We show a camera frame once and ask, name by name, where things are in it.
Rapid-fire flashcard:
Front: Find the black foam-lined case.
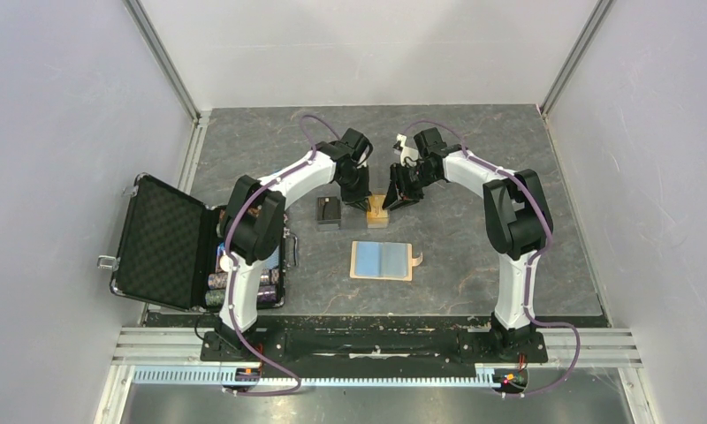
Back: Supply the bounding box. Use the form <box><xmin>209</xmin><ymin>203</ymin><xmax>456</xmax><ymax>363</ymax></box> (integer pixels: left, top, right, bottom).
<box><xmin>97</xmin><ymin>172</ymin><xmax>300</xmax><ymax>313</ymax></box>

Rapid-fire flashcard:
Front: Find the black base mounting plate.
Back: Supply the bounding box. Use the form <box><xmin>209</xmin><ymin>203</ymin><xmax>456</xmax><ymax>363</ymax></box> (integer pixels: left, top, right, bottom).
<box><xmin>200</xmin><ymin>324</ymin><xmax>549</xmax><ymax>365</ymax></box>

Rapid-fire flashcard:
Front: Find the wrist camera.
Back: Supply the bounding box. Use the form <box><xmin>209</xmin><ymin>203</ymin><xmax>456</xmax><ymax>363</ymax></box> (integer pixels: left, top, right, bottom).
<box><xmin>336</xmin><ymin>128</ymin><xmax>374</xmax><ymax>165</ymax></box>
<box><xmin>393</xmin><ymin>127</ymin><xmax>448</xmax><ymax>165</ymax></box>

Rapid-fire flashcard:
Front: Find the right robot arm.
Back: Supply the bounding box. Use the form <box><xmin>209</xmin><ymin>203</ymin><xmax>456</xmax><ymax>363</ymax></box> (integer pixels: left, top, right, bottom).
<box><xmin>383</xmin><ymin>151</ymin><xmax>553</xmax><ymax>360</ymax></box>

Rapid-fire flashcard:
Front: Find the clear acrylic card stand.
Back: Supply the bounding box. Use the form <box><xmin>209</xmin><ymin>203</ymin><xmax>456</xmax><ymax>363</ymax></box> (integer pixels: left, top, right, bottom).
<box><xmin>340</xmin><ymin>201</ymin><xmax>374</xmax><ymax>231</ymax></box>

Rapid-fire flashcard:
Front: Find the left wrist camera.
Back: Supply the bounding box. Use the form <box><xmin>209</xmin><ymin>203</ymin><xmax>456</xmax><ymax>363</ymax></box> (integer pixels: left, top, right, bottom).
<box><xmin>336</xmin><ymin>128</ymin><xmax>374</xmax><ymax>165</ymax></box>

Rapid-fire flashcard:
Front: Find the chrome case handle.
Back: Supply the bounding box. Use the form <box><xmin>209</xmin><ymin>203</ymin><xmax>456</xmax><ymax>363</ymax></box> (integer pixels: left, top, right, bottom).
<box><xmin>288</xmin><ymin>232</ymin><xmax>299</xmax><ymax>267</ymax></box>

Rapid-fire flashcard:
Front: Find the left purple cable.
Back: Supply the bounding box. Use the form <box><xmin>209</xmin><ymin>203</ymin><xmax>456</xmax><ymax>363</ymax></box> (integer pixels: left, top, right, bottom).
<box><xmin>221</xmin><ymin>114</ymin><xmax>343</xmax><ymax>398</ymax></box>

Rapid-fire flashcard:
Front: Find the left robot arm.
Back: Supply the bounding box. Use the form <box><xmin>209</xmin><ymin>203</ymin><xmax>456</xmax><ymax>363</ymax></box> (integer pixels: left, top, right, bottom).
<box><xmin>219</xmin><ymin>140</ymin><xmax>373</xmax><ymax>360</ymax></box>

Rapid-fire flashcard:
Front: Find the white cable duct strip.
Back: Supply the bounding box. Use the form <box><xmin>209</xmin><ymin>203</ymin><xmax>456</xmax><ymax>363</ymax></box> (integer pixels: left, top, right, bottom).
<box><xmin>133</xmin><ymin>365</ymin><xmax>527</xmax><ymax>389</ymax></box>

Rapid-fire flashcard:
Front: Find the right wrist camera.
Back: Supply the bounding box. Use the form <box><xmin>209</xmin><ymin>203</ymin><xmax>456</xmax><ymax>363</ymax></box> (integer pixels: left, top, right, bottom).
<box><xmin>393</xmin><ymin>127</ymin><xmax>448</xmax><ymax>165</ymax></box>

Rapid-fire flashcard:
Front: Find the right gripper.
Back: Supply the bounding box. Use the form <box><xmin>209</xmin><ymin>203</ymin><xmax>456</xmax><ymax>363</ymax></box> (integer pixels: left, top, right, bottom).
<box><xmin>384</xmin><ymin>162</ymin><xmax>440</xmax><ymax>210</ymax></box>

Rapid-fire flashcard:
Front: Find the beige leather card holder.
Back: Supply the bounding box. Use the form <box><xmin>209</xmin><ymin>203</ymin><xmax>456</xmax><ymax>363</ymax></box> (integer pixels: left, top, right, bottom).
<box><xmin>349</xmin><ymin>241</ymin><xmax>423</xmax><ymax>282</ymax></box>

